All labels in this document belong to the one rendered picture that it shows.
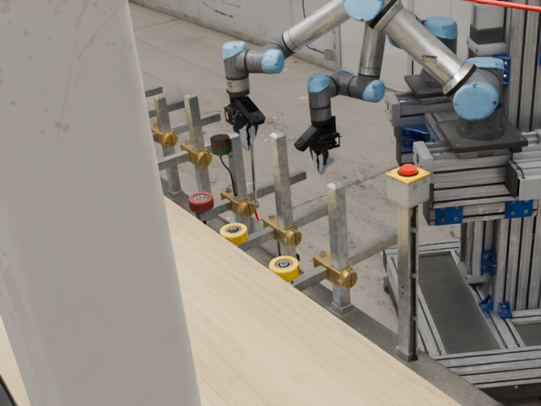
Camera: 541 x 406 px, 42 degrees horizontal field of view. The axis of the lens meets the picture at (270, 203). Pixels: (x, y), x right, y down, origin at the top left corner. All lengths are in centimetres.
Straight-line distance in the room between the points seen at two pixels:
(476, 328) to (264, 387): 141
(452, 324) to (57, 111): 264
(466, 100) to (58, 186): 189
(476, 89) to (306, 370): 93
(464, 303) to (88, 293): 272
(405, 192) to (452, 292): 142
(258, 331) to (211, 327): 12
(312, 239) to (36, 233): 355
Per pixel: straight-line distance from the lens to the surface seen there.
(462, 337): 274
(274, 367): 156
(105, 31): 19
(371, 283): 337
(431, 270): 309
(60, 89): 19
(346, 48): 618
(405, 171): 158
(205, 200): 224
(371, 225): 383
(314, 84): 239
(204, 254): 197
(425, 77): 269
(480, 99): 205
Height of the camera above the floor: 192
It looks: 28 degrees down
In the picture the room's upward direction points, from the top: 6 degrees counter-clockwise
